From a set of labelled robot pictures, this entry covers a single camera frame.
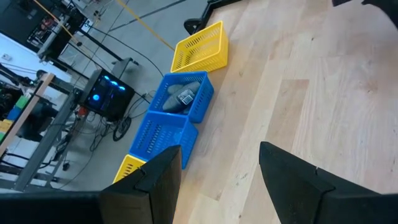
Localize yellow hanging cord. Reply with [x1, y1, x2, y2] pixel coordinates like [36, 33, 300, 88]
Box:
[115, 0, 175, 52]

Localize blue plastic basket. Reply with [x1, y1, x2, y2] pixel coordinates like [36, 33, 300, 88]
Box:
[147, 71, 215, 124]
[128, 111, 199, 170]

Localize black floor cable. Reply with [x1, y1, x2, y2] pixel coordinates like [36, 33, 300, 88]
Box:
[82, 23, 165, 77]

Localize black computer blue lights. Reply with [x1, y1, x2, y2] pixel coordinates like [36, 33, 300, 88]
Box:
[79, 68, 136, 123]

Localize black cable coil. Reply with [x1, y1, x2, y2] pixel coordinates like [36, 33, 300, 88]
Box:
[112, 116, 133, 142]

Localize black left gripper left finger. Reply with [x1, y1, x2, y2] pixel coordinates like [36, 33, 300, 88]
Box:
[99, 144, 183, 224]

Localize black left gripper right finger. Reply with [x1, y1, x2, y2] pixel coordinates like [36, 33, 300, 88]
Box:
[259, 141, 383, 224]

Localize yellow block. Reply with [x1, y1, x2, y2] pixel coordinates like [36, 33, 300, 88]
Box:
[0, 119, 14, 134]

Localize wooden plank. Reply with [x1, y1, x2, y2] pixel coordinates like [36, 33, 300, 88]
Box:
[0, 72, 56, 156]

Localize green block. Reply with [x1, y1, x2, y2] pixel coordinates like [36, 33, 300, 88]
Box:
[14, 95, 29, 110]

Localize black equipment rack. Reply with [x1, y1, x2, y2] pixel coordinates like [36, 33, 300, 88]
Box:
[0, 0, 88, 60]

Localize blue block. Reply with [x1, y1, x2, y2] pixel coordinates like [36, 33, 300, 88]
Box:
[6, 107, 22, 121]

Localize yellow plastic basket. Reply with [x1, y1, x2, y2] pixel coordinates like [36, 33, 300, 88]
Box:
[112, 154, 147, 184]
[170, 20, 229, 74]

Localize yellow floor cable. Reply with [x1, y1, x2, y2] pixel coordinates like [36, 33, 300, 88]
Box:
[32, 0, 80, 46]

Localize grey travel tube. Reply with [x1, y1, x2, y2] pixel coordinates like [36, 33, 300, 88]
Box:
[167, 83, 187, 96]

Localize grey metal bench leg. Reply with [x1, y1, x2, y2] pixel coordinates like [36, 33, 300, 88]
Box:
[14, 88, 80, 191]

